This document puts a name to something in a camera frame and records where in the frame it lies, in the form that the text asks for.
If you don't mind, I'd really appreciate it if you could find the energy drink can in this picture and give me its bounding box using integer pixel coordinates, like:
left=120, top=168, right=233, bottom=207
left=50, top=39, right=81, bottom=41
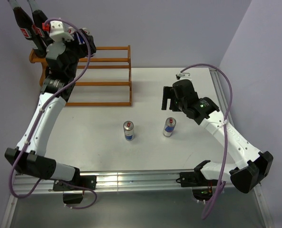
left=76, top=28, right=90, bottom=44
left=163, top=117, right=176, bottom=137
left=123, top=121, right=134, bottom=141
left=68, top=27, right=76, bottom=39

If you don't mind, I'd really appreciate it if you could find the cola bottle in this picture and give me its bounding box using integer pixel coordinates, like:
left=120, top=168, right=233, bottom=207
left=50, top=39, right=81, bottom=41
left=27, top=0, right=53, bottom=46
left=7, top=0, right=46, bottom=58

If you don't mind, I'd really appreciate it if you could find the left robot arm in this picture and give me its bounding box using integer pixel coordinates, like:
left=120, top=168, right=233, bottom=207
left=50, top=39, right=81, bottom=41
left=5, top=36, right=97, bottom=190

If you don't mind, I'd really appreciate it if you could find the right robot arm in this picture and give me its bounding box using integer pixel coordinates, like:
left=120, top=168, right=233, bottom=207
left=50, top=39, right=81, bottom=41
left=162, top=79, right=273, bottom=193

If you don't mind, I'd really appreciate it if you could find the wooden two-tier shelf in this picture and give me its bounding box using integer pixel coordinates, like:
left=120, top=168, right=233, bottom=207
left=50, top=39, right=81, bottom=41
left=29, top=45, right=133, bottom=107

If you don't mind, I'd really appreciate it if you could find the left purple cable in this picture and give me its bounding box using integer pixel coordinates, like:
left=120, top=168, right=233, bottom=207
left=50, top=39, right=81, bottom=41
left=8, top=18, right=98, bottom=210

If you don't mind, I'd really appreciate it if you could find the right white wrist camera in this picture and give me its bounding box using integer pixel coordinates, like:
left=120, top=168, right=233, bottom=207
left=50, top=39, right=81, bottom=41
left=176, top=72, right=192, bottom=81

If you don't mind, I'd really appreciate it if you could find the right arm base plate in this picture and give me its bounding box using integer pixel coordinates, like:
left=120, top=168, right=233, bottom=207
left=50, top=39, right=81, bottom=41
left=175, top=171, right=217, bottom=188

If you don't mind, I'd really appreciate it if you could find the aluminium rail frame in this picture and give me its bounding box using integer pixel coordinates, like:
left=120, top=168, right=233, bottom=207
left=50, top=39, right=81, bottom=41
left=2, top=67, right=274, bottom=228

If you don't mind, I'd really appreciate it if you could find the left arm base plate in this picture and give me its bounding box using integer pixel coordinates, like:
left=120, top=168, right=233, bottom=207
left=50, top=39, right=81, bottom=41
left=53, top=175, right=97, bottom=191

